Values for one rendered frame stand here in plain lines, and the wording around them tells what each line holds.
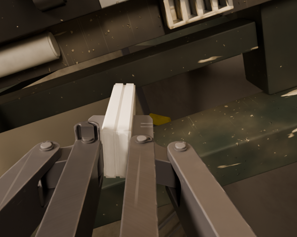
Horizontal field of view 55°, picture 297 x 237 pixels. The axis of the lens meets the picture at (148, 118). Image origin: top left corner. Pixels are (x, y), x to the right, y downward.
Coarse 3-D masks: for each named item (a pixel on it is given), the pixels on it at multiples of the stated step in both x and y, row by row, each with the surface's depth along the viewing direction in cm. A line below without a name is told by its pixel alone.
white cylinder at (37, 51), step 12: (36, 36) 29; (48, 36) 29; (0, 48) 29; (12, 48) 29; (24, 48) 29; (36, 48) 29; (48, 48) 29; (0, 60) 29; (12, 60) 29; (24, 60) 29; (36, 60) 29; (48, 60) 30; (0, 72) 29; (12, 72) 30
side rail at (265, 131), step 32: (256, 96) 43; (288, 96) 41; (160, 128) 43; (192, 128) 40; (224, 128) 38; (256, 128) 36; (288, 128) 35; (224, 160) 35; (256, 160) 36; (288, 160) 37; (160, 192) 36; (96, 224) 37
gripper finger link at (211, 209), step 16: (176, 144) 13; (176, 160) 12; (192, 160) 12; (192, 176) 11; (208, 176) 11; (176, 192) 13; (192, 192) 11; (208, 192) 11; (224, 192) 11; (176, 208) 13; (192, 208) 11; (208, 208) 10; (224, 208) 10; (192, 224) 11; (208, 224) 9; (224, 224) 9; (240, 224) 9
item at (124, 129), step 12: (132, 84) 20; (132, 96) 18; (120, 108) 17; (132, 108) 17; (120, 120) 15; (132, 120) 16; (120, 132) 14; (120, 144) 14; (120, 156) 15; (120, 168) 15
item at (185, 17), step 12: (168, 0) 31; (180, 0) 29; (192, 0) 30; (204, 0) 31; (216, 0) 29; (228, 0) 29; (168, 12) 29; (180, 12) 30; (192, 12) 32; (204, 12) 30; (216, 12) 30; (168, 24) 30; (180, 24) 30
